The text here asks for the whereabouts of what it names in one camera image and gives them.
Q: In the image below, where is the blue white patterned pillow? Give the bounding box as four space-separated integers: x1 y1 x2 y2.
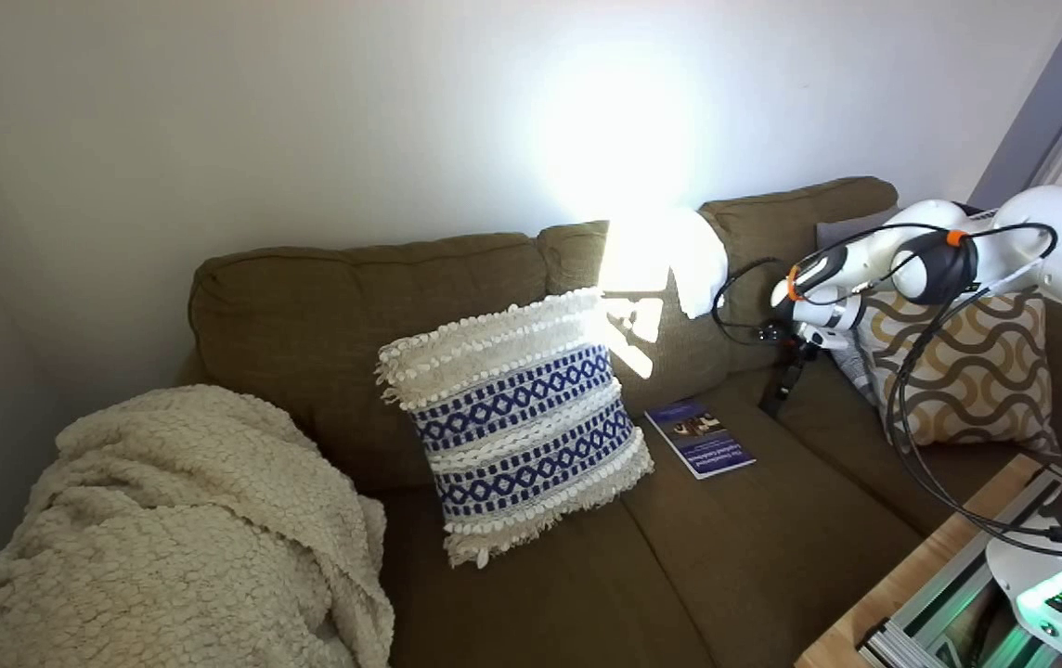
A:
370 285 662 576

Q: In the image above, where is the blue booklet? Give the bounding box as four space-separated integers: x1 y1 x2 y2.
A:
639 393 761 485

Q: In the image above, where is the brown fabric couch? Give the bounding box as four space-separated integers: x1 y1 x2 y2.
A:
176 174 1062 668

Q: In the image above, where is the yellow grey wave pillow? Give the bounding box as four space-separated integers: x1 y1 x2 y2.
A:
844 285 1062 458

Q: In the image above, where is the cream knit blanket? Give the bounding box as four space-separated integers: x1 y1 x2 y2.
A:
0 384 400 668

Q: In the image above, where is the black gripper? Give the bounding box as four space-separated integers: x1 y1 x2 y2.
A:
776 321 830 369

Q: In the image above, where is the wooden table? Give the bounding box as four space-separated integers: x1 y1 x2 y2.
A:
795 451 1062 668

